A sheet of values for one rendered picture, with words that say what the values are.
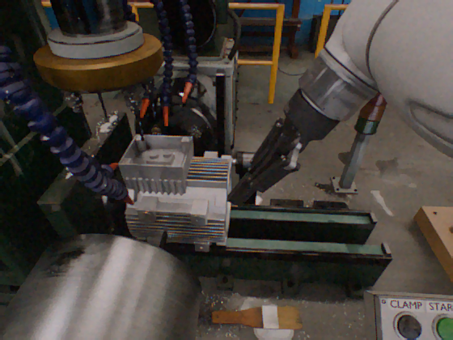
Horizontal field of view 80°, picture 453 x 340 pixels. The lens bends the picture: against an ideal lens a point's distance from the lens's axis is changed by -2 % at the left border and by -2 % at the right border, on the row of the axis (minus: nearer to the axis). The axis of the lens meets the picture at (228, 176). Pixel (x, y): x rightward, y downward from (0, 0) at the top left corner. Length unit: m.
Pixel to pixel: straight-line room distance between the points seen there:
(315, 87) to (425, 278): 0.65
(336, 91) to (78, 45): 0.33
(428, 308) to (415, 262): 0.43
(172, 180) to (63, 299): 0.26
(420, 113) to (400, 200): 0.85
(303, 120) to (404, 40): 0.17
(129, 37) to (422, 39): 0.34
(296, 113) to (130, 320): 0.32
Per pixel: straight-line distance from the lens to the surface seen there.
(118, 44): 0.43
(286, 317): 0.70
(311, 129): 0.39
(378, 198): 1.04
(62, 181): 0.54
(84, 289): 0.36
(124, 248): 0.38
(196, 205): 0.52
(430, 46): 0.23
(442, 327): 0.49
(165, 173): 0.51
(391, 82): 0.25
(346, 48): 0.35
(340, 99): 0.37
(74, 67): 0.41
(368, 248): 0.72
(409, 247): 0.94
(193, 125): 0.74
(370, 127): 0.87
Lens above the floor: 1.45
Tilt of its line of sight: 41 degrees down
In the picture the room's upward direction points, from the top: straight up
